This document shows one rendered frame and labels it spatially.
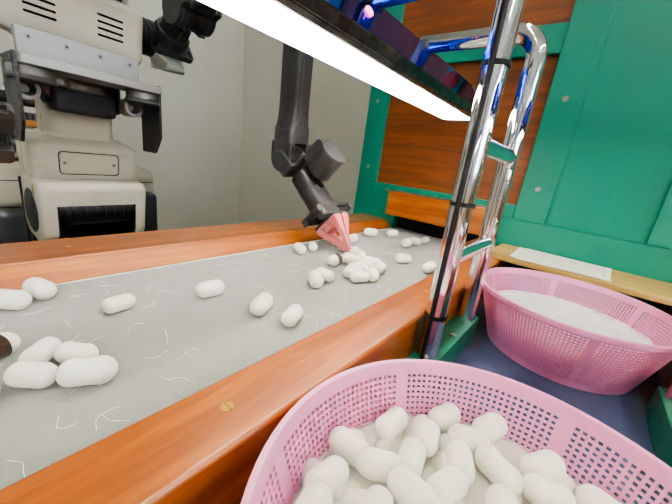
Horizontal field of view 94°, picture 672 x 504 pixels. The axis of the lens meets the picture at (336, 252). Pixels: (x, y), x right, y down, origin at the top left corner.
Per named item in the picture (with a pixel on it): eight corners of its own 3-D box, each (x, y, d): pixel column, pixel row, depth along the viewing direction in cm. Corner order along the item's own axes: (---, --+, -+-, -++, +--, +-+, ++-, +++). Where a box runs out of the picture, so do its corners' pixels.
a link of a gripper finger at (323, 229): (372, 239, 66) (350, 204, 69) (351, 243, 61) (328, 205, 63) (352, 256, 70) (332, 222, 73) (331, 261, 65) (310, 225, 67)
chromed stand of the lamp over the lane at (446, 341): (306, 330, 47) (345, -22, 35) (377, 297, 63) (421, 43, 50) (422, 399, 36) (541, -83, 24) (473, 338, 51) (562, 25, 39)
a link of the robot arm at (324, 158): (295, 158, 76) (269, 157, 69) (323, 121, 69) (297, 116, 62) (323, 197, 74) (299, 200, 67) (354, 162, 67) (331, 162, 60)
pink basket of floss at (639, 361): (527, 407, 37) (553, 337, 34) (443, 305, 63) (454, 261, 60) (726, 421, 39) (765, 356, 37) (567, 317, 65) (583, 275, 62)
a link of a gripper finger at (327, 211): (365, 240, 64) (343, 204, 67) (343, 244, 59) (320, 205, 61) (345, 257, 68) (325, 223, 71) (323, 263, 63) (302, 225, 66)
